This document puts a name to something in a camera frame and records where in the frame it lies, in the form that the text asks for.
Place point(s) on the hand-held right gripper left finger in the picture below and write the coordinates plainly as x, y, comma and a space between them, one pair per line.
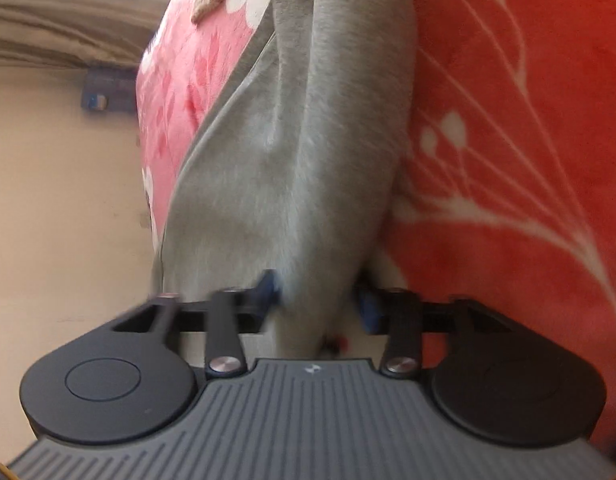
270, 287

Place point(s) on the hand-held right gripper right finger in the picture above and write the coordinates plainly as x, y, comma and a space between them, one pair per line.
365, 310

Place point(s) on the grey sweatpants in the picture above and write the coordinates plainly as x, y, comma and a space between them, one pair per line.
313, 160

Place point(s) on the red floral blanket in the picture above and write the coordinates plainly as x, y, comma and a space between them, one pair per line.
512, 110

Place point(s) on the blue box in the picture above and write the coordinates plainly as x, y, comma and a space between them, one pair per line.
108, 90

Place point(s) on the grey-brown curtain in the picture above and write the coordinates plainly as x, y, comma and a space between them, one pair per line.
63, 25

